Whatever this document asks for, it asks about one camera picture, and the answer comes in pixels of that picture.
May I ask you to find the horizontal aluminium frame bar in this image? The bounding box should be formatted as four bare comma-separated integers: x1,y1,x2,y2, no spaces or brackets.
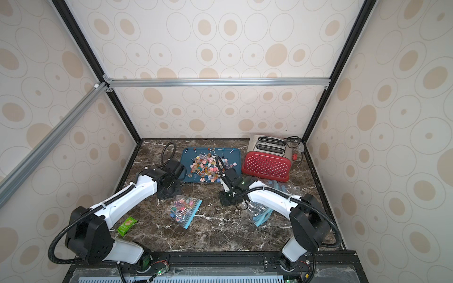
107,77,330,87

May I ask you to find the red silver toaster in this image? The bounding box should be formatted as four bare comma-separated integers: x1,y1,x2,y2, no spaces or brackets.
241,134,293,182

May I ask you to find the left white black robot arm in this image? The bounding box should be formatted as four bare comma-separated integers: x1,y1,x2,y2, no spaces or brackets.
47,160,185,271

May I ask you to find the poured candy pile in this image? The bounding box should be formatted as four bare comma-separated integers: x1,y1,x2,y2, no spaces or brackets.
183,147,237,183

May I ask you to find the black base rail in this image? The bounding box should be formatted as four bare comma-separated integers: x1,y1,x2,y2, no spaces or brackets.
63,251,368,283

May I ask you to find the left slanted aluminium frame bar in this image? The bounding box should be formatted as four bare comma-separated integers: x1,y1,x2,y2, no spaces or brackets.
1,82,107,206

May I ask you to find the teal plastic tray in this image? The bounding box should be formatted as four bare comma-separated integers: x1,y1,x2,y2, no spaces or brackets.
178,147,242,184

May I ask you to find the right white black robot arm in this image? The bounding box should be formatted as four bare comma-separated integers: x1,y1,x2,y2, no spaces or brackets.
219,168,342,265

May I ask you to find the candy ziploc bag front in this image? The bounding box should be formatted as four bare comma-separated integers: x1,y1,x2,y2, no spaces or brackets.
248,202,274,227

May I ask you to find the green snack packet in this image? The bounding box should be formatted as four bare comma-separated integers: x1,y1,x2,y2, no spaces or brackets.
117,217,138,237

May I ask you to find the toaster black power cable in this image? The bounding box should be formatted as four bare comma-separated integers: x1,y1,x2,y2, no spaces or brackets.
285,136,306,164

